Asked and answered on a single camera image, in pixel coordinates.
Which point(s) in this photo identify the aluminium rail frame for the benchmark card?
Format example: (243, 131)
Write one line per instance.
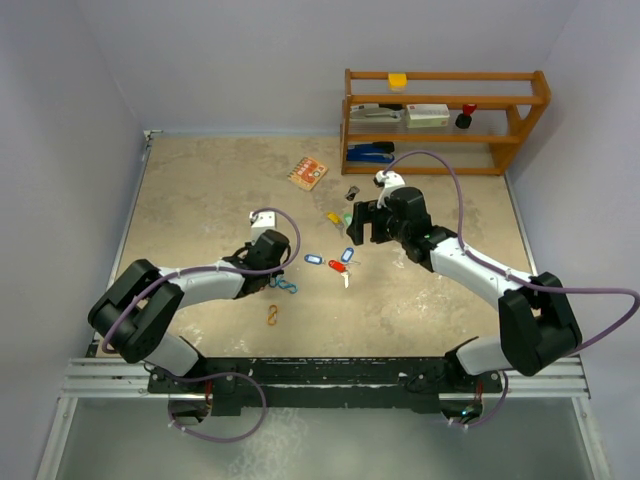
(114, 378)

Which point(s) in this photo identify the orange small notebook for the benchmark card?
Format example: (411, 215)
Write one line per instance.
(307, 173)

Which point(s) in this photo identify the blue black stapler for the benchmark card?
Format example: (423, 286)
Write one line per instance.
(380, 152)

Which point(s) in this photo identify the grey stapler on shelf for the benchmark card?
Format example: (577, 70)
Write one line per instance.
(376, 113)

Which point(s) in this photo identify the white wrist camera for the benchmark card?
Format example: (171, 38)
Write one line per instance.
(260, 222)
(388, 182)

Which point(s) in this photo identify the orange carabiner lower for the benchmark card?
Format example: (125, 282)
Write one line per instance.
(272, 316)

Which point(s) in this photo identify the yellow lid container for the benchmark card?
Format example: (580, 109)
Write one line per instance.
(397, 82)

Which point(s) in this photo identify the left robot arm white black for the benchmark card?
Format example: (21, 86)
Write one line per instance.
(134, 314)

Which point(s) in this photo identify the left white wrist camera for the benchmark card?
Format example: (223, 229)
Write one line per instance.
(260, 222)

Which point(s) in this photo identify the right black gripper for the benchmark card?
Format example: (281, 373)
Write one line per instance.
(365, 213)

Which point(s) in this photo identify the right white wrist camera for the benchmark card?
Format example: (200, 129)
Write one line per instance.
(388, 182)

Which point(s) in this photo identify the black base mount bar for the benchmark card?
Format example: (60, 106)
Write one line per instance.
(422, 385)

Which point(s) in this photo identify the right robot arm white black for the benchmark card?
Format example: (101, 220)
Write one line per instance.
(536, 327)

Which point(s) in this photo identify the yellow tag key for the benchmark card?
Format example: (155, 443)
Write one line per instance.
(337, 222)

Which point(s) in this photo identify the red black stamp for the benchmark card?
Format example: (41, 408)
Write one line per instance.
(464, 119)

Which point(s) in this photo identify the wooden shelf rack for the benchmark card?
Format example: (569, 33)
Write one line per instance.
(509, 105)

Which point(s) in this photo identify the red tag key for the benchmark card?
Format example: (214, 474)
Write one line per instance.
(342, 269)

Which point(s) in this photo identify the blue tag key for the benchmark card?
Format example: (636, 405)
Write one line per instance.
(347, 257)
(314, 259)

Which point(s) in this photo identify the white red box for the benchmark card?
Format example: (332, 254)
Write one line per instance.
(427, 115)

